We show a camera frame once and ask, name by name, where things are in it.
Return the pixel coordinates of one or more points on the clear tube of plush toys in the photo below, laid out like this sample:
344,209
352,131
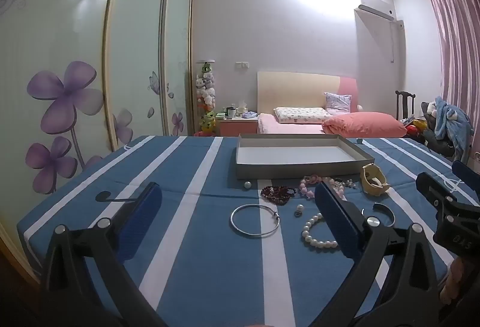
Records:
206,94

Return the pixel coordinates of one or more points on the dark seat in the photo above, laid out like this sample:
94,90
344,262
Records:
438,145

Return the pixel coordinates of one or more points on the blue white striped blanket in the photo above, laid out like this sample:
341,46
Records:
210,274

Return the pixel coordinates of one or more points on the salmon pink duvet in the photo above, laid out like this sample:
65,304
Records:
363,125

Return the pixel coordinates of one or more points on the white mug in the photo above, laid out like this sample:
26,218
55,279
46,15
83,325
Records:
231,113

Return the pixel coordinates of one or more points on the tissue box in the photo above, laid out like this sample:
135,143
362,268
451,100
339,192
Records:
242,109

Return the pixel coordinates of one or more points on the beige wide bangle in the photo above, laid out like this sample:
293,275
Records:
371,191

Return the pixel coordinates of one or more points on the thin silver bangle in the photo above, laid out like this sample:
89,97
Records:
233,223

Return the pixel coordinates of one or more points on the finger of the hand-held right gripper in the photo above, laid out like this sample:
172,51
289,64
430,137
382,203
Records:
455,233
468,177

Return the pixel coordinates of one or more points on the pink curtain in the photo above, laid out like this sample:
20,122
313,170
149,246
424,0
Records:
459,56

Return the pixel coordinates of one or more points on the white patterned pillow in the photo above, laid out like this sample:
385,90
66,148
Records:
300,115

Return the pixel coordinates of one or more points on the blue plush garment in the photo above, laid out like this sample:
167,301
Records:
452,120

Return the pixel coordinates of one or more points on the pink nightstand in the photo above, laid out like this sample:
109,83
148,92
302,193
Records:
236,127

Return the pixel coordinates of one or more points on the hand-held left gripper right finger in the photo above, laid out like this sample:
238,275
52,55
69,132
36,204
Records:
333,216

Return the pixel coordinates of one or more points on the dark wooden chair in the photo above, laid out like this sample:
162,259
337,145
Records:
405,103

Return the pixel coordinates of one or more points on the pink bed sheet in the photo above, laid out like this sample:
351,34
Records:
281,127

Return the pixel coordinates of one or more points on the beige pink bed headboard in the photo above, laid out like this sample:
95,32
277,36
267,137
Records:
292,90

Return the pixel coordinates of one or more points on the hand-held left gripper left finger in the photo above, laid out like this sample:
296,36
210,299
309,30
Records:
144,216

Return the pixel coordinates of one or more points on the grey shallow tray box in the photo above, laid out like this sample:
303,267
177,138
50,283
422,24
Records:
296,156

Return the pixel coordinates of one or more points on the white air conditioner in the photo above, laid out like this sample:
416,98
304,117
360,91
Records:
375,6

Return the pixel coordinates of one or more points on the person's right hand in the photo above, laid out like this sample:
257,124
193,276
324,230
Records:
455,280

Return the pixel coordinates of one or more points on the colourful toy pile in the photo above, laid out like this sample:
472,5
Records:
412,128

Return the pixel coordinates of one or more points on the flower print sliding wardrobe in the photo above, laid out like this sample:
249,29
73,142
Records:
56,49

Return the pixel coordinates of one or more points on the lilac patterned pillow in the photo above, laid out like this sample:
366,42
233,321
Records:
337,102

